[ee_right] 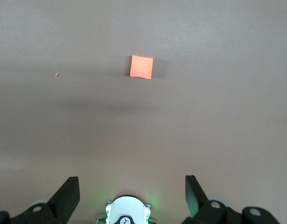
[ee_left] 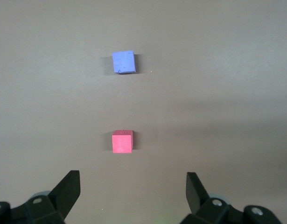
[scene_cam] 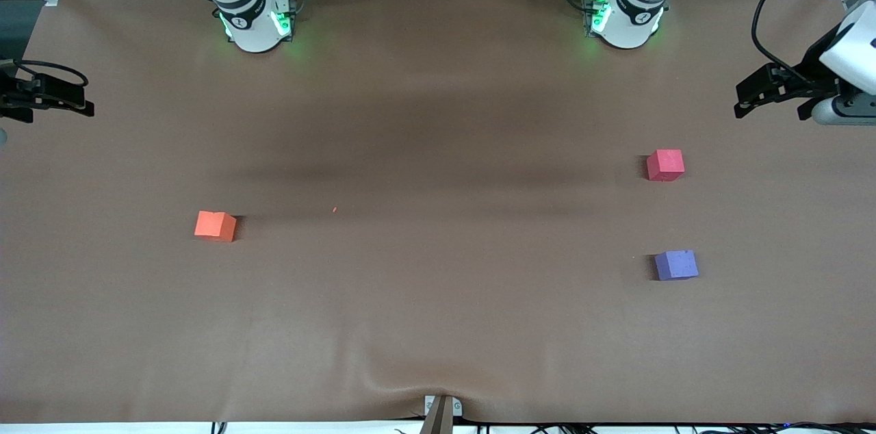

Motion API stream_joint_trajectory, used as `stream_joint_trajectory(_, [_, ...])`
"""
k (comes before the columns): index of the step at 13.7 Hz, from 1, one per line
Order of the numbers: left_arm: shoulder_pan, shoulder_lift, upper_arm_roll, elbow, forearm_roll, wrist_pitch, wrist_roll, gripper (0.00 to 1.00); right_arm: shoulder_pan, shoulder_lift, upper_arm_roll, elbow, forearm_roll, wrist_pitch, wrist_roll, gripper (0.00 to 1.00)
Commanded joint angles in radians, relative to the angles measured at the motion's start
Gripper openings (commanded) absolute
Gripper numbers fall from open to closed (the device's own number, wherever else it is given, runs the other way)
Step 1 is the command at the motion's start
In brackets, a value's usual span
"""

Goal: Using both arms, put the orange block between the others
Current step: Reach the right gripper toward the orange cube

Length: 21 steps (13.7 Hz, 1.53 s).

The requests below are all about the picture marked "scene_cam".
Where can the brown table cover mat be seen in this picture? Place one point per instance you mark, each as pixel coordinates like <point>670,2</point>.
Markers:
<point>438,297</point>

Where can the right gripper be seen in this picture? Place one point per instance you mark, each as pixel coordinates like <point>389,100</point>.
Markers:
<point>14,96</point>

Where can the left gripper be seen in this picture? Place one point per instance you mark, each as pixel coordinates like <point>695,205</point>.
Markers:
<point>812,69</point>

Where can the metal mount bracket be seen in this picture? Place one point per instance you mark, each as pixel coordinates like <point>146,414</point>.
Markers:
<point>441,413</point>

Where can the pink foam block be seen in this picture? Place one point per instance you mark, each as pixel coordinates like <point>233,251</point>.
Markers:
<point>665,165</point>

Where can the orange foam block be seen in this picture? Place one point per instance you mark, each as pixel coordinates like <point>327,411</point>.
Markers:
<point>213,225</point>

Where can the purple foam block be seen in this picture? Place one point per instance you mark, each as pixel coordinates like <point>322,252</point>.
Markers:
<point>676,265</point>

